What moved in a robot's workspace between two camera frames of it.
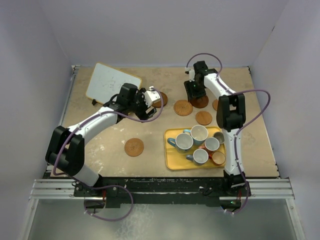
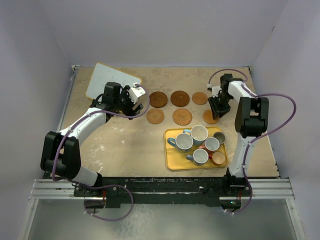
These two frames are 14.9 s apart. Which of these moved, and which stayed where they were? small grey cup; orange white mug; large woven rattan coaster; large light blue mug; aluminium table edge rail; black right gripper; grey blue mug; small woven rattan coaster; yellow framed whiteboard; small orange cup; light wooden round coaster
Moved: black right gripper; small woven rattan coaster; light wooden round coaster; large woven rattan coaster
Stayed: orange white mug; large light blue mug; small grey cup; small orange cup; yellow framed whiteboard; grey blue mug; aluminium table edge rail
